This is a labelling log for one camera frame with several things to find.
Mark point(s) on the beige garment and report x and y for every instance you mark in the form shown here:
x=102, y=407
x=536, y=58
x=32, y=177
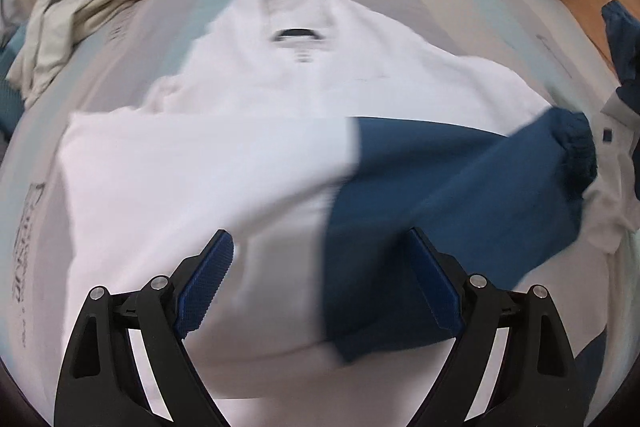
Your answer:
x=65, y=22

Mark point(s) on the white and blue jacket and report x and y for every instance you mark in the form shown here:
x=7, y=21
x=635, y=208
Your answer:
x=240, y=167

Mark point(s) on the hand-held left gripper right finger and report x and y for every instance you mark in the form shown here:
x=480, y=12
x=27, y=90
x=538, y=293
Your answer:
x=436, y=279

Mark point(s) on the teal suitcase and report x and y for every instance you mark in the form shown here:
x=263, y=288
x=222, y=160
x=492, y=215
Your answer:
x=7, y=104

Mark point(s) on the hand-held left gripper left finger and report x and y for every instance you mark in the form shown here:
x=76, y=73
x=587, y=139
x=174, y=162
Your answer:
x=207, y=279

